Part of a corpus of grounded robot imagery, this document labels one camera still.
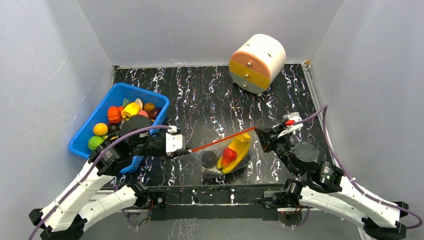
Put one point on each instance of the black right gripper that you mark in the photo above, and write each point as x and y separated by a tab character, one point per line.
272	139

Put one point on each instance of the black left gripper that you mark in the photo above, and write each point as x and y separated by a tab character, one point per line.
173	154

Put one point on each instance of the yellow toy banana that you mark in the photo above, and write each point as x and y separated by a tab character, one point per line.
241	144

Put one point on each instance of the dark eggplant toy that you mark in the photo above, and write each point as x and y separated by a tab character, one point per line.
209	160

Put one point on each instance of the white toy garlic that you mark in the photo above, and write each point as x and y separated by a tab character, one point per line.
213	172

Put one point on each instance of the clear zip bag orange zipper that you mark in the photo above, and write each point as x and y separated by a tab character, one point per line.
217	147

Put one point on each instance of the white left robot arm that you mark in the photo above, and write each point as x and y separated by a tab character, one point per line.
73	211

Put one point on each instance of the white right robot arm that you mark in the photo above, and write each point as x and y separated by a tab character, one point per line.
321	185

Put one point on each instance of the orange toy citrus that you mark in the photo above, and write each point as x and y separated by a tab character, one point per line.
148	107

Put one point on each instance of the peach toy fruit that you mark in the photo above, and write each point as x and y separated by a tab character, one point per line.
143	113

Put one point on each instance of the yellow toy pepper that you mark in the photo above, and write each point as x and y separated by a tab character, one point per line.
130	110

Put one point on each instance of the brown toy mushroom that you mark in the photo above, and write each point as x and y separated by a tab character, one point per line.
139	103

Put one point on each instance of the round drawer cabinet toy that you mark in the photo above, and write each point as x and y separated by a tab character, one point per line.
255	65

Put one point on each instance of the dark plum toy fruit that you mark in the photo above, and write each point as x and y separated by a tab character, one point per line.
112	127

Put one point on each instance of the orange toy fruit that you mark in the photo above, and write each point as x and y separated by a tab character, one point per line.
114	114

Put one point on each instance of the yellow toy lemon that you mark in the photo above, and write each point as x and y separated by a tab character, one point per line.
100	129

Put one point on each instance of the blue plastic bin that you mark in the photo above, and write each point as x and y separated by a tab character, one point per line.
96	112

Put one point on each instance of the green toy fruit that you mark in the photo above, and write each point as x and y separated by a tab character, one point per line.
94	142

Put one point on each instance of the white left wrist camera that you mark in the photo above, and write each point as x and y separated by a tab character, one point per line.
174	140

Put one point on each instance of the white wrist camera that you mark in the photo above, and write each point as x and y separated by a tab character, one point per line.
291	122
174	140

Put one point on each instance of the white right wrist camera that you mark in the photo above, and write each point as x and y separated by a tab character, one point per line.
291	122

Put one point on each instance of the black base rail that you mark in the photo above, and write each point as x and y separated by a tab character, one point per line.
247	201

